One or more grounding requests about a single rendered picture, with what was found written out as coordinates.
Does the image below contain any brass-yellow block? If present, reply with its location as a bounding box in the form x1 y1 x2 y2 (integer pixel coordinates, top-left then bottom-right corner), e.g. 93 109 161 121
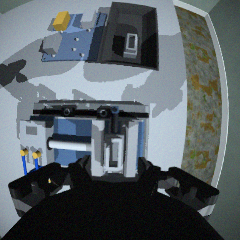
53 11 70 31

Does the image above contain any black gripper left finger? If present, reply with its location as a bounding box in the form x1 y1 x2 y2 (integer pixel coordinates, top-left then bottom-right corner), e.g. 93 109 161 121
8 155 101 217

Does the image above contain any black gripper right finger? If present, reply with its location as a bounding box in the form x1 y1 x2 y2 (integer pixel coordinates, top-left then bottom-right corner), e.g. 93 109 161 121
129 157 220 221

